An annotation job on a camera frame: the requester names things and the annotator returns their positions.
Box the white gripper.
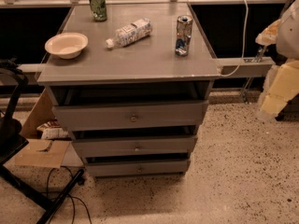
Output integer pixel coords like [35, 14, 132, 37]
[255, 19, 299, 121]

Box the grey bottom drawer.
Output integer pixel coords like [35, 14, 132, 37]
[85, 160, 190, 176]

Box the grey drawer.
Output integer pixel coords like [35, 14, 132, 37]
[52, 101, 208, 132]
[73, 135, 197, 158]
[85, 160, 190, 176]

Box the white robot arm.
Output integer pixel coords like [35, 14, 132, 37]
[255, 0, 299, 120]

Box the grey middle drawer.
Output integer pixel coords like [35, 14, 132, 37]
[73, 135, 197, 158]

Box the grey top drawer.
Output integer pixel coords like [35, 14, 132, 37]
[52, 101, 208, 132]

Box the silver blue energy can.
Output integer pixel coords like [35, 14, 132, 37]
[175, 15, 193, 56]

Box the clear plastic water bottle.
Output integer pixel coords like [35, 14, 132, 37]
[106, 18, 152, 49]

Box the green soda can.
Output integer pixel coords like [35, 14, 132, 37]
[89, 0, 107, 21]

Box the white bowl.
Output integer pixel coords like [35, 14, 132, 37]
[45, 33, 88, 59]

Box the brown cardboard box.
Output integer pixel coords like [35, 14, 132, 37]
[14, 91, 70, 168]

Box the black chair stand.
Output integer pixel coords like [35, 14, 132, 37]
[0, 60, 84, 224]

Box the metal rail bar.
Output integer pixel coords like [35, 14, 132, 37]
[218, 57, 275, 78]

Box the white cable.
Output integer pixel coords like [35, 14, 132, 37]
[220, 0, 249, 78]

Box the black floor cable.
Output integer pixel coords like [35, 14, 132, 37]
[46, 165, 93, 224]

